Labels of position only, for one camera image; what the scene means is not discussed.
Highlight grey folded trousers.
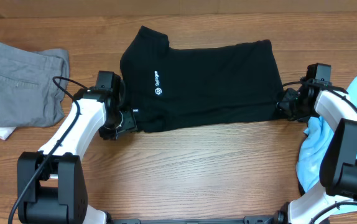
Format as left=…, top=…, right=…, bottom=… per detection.
left=0, top=42, right=70, bottom=127

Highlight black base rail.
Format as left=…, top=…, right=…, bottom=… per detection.
left=107, top=216, right=274, bottom=224

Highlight black polo shirt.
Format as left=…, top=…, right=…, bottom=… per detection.
left=120, top=27, right=283, bottom=133

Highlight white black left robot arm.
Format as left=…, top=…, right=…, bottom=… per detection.
left=8, top=71, right=137, bottom=224

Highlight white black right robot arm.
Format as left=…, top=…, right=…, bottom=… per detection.
left=267, top=63, right=357, bottom=223

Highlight light blue printed t-shirt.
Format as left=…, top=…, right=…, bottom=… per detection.
left=296, top=77, right=357, bottom=195

